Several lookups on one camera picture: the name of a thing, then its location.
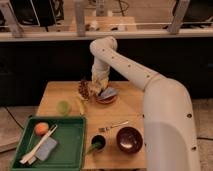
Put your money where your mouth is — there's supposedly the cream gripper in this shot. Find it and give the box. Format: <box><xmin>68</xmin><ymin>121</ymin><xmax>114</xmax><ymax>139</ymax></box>
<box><xmin>90</xmin><ymin>76</ymin><xmax>109</xmax><ymax>95</ymax></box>

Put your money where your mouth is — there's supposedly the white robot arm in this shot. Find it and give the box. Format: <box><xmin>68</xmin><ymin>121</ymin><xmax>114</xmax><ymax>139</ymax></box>
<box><xmin>90</xmin><ymin>36</ymin><xmax>201</xmax><ymax>171</ymax></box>

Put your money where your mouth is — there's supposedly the clear cup with brown contents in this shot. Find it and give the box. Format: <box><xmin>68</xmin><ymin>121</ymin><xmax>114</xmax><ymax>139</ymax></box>
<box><xmin>78</xmin><ymin>79</ymin><xmax>90</xmax><ymax>100</ymax></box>

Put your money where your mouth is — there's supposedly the black cup with green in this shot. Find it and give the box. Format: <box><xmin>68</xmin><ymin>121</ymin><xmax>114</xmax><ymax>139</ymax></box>
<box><xmin>86</xmin><ymin>135</ymin><xmax>106</xmax><ymax>155</ymax></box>

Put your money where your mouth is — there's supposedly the blue grey cloth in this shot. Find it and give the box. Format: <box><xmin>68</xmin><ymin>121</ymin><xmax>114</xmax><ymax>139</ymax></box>
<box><xmin>98</xmin><ymin>87</ymin><xmax>117</xmax><ymax>100</ymax></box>

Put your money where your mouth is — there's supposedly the orange plate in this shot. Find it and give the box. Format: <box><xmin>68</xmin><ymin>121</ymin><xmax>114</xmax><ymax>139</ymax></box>
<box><xmin>95</xmin><ymin>90</ymin><xmax>118</xmax><ymax>104</ymax></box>

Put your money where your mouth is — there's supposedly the metal fork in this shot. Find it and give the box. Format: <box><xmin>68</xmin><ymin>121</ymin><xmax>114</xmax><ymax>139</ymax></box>
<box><xmin>98</xmin><ymin>120</ymin><xmax>129</xmax><ymax>133</ymax></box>

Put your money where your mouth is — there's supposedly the green plastic tray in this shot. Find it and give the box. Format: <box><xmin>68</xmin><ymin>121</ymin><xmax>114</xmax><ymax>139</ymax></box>
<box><xmin>10</xmin><ymin>116</ymin><xmax>86</xmax><ymax>171</ymax></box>

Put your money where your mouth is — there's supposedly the wooden table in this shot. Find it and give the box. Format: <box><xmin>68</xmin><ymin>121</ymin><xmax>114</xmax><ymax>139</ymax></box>
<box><xmin>37</xmin><ymin>81</ymin><xmax>146</xmax><ymax>170</ymax></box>

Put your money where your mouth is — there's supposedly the dark brown bowl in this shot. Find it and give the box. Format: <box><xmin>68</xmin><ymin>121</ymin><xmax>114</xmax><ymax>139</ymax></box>
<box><xmin>116</xmin><ymin>127</ymin><xmax>143</xmax><ymax>154</ymax></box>

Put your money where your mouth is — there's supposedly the white plastic fork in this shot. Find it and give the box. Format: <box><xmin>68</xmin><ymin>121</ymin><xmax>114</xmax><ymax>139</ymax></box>
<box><xmin>19</xmin><ymin>124</ymin><xmax>58</xmax><ymax>164</ymax></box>

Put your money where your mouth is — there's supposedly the orange fruit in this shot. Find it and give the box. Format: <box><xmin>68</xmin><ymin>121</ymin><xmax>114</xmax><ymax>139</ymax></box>
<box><xmin>34</xmin><ymin>122</ymin><xmax>49</xmax><ymax>136</ymax></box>

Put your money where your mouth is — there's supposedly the blue grey sponge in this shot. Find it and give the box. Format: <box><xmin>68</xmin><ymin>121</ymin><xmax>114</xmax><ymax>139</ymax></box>
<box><xmin>35</xmin><ymin>137</ymin><xmax>58</xmax><ymax>161</ymax></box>

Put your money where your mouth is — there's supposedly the black floor cable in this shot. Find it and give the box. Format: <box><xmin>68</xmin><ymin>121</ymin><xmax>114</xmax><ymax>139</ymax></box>
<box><xmin>4</xmin><ymin>106</ymin><xmax>25</xmax><ymax>130</ymax></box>

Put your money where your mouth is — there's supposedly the metal frame rail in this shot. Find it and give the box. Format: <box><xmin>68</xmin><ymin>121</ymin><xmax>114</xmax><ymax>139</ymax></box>
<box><xmin>0</xmin><ymin>0</ymin><xmax>213</xmax><ymax>41</ymax></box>

